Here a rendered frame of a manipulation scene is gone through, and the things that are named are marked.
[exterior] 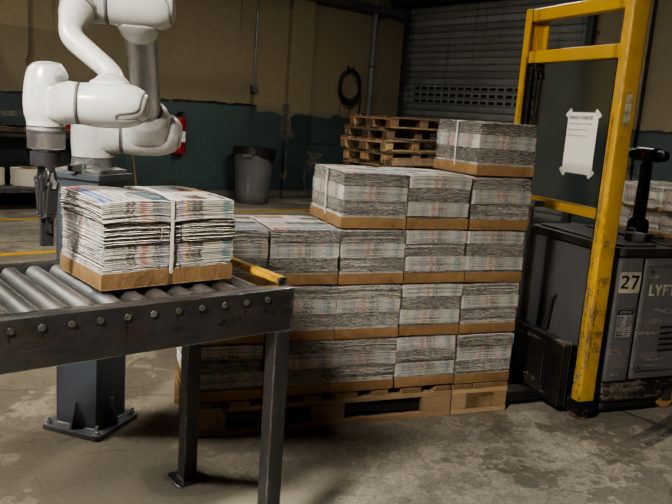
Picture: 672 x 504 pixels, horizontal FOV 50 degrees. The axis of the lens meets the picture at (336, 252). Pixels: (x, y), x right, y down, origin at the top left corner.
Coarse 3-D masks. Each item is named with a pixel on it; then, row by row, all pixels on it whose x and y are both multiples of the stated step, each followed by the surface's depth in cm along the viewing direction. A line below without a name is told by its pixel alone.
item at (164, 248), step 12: (144, 192) 199; (168, 204) 185; (180, 204) 188; (168, 216) 187; (180, 216) 188; (168, 228) 187; (180, 228) 189; (168, 240) 188; (180, 240) 190; (168, 252) 189; (168, 264) 189; (180, 264) 191
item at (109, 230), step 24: (72, 192) 190; (96, 192) 188; (120, 192) 193; (72, 216) 191; (96, 216) 177; (120, 216) 177; (144, 216) 182; (72, 240) 193; (96, 240) 179; (120, 240) 179; (144, 240) 183; (96, 264) 181; (120, 264) 181; (144, 264) 185
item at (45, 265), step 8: (0, 264) 202; (8, 264) 202; (16, 264) 203; (24, 264) 204; (32, 264) 204; (40, 264) 205; (48, 264) 206; (0, 272) 198; (24, 272) 202; (48, 272) 206
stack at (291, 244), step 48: (240, 240) 273; (288, 240) 280; (336, 240) 287; (384, 240) 295; (432, 240) 303; (336, 288) 291; (384, 288) 298; (432, 288) 307; (432, 336) 312; (240, 384) 285; (288, 384) 292; (240, 432) 289
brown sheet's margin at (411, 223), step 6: (408, 222) 296; (414, 222) 297; (420, 222) 298; (426, 222) 299; (432, 222) 300; (438, 222) 301; (444, 222) 302; (450, 222) 303; (456, 222) 304; (462, 222) 305; (408, 228) 297; (414, 228) 298; (420, 228) 299; (426, 228) 300; (432, 228) 301; (438, 228) 302; (444, 228) 303; (450, 228) 304; (456, 228) 305; (462, 228) 306
